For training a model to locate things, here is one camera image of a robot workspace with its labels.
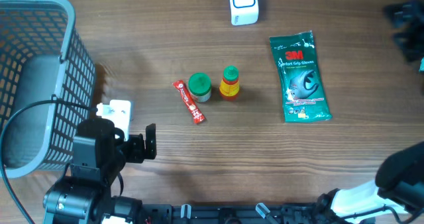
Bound red sauce sachet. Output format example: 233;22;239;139
173;80;205;124

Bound green lid jar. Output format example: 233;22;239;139
188;72;212;103

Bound red chilli sauce bottle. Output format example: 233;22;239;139
219;66;240;101

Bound green snack bag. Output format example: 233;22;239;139
270;31;333;123

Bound teal wet wipes pack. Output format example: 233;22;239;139
419;58;424;73

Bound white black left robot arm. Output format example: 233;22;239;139
43;118;157;223

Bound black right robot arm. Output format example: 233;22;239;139
311;0;423;223

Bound white barcode scanner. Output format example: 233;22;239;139
229;0;259;26

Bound grey plastic shopping basket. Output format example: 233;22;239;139
1;0;96;178

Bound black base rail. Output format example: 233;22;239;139
132;202;376;224

